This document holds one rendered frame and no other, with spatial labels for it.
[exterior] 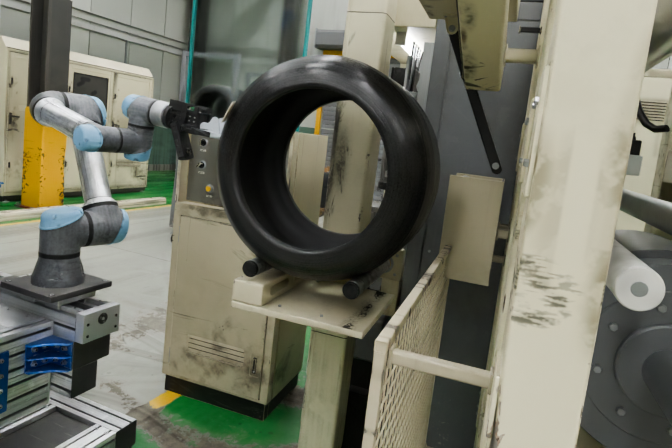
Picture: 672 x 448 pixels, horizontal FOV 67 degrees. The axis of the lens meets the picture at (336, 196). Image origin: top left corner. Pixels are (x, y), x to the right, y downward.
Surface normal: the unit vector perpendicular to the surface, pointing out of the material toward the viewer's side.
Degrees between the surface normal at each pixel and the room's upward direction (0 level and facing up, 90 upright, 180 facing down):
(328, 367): 90
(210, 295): 90
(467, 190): 90
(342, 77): 80
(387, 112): 83
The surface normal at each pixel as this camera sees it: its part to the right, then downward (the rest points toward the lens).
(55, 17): 0.91, 0.15
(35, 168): -0.40, 0.04
